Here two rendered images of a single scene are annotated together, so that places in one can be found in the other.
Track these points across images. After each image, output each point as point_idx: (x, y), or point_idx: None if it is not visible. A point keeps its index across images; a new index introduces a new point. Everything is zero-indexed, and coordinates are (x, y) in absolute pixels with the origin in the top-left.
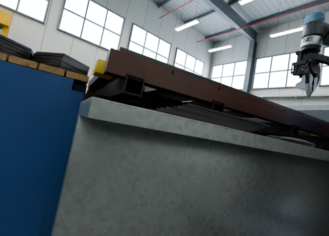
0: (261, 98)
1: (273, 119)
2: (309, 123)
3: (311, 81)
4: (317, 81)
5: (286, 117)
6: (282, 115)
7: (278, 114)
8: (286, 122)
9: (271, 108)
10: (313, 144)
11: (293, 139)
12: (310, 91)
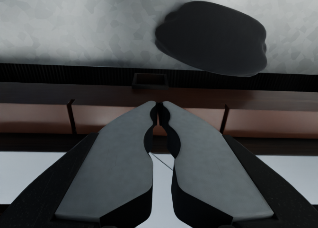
0: (301, 153)
1: (254, 91)
2: (63, 95)
3: (196, 151)
4: (74, 170)
5: (204, 96)
6: (227, 98)
7: (245, 98)
8: (198, 91)
9: (286, 105)
10: (201, 1)
11: (254, 21)
12: (175, 104)
